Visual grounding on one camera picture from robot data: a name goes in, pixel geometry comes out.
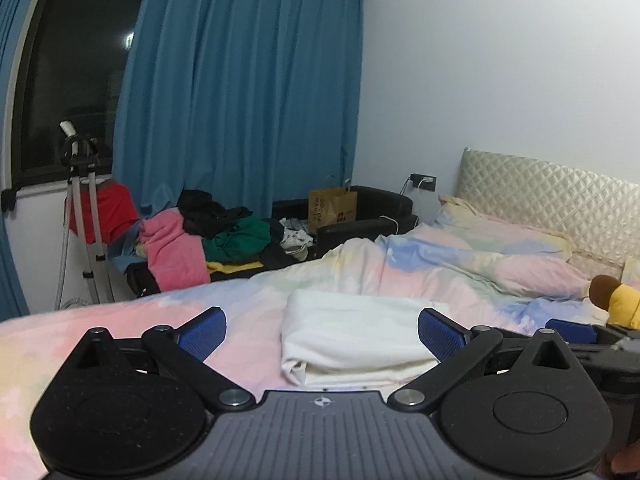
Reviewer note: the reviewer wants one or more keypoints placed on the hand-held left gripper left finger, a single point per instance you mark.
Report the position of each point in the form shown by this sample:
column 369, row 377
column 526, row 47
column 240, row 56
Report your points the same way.
column 205, row 332

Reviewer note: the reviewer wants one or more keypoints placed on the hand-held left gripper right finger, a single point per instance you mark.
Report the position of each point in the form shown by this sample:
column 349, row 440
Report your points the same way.
column 440, row 332

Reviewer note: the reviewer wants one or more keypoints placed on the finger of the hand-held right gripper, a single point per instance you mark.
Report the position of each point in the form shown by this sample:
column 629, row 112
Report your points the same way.
column 570, row 330

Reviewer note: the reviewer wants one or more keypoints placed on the white pants with striped band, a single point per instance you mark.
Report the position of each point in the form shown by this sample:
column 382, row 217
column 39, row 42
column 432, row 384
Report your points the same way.
column 350, row 335

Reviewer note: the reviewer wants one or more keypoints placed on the person's right hand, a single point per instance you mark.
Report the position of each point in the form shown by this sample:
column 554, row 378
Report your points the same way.
column 629, row 460

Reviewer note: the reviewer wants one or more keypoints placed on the yellow brown plush toy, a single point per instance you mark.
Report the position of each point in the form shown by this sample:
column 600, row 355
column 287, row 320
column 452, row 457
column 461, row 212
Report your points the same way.
column 622, row 302

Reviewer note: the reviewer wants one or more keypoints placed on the pastel bed blanket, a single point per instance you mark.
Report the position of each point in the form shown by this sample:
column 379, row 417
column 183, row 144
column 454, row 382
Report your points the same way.
column 150, row 305

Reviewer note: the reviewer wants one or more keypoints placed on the yellow garment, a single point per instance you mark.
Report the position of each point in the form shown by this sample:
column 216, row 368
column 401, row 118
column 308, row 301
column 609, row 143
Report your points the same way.
column 232, row 266

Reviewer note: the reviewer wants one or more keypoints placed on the pink garment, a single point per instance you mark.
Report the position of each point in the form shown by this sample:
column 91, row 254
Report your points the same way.
column 175, row 255

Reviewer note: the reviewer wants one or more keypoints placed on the green garment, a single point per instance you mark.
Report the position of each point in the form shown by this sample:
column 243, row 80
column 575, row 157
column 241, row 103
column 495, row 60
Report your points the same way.
column 240, row 240

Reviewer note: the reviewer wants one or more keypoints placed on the pastel pillow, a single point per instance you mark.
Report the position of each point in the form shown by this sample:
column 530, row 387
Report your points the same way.
column 500, row 232

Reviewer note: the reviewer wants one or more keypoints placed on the blue garment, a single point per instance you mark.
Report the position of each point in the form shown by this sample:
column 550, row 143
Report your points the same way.
column 122, row 250

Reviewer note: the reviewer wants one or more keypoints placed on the black garment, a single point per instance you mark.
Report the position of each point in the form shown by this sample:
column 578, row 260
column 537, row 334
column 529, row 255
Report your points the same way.
column 205, row 212

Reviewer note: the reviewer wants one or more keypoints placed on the white patterned cloth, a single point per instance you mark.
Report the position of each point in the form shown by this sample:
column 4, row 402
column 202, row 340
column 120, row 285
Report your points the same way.
column 295, row 237

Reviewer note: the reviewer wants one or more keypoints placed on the black sofa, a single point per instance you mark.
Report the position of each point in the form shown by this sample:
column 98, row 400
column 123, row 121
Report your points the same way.
column 385, row 202

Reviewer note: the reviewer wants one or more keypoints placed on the cream quilted headboard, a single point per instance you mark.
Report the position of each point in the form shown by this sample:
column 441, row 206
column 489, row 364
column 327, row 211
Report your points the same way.
column 540, row 185

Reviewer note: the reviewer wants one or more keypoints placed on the red garment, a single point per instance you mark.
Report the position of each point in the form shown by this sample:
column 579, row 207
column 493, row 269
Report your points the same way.
column 112, row 210

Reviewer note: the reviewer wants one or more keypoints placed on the brown paper bag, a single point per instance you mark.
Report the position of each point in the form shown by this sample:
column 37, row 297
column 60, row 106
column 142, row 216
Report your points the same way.
column 332, row 207

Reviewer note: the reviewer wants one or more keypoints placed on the garment steamer stand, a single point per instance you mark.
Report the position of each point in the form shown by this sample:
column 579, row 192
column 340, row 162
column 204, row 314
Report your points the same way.
column 75, row 195

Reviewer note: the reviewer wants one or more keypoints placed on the narrow blue curtain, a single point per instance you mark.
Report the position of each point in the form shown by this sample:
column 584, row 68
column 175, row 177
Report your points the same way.
column 12, row 210

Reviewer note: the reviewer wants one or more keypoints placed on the wide blue curtain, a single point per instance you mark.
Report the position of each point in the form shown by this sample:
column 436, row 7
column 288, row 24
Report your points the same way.
column 240, row 85

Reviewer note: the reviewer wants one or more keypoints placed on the dark window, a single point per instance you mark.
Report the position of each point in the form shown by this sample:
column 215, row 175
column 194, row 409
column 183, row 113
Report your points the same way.
column 75, row 75

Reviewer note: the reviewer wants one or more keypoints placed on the wall socket with charger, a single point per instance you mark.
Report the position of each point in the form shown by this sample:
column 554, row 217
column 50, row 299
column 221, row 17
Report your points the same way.
column 424, row 182

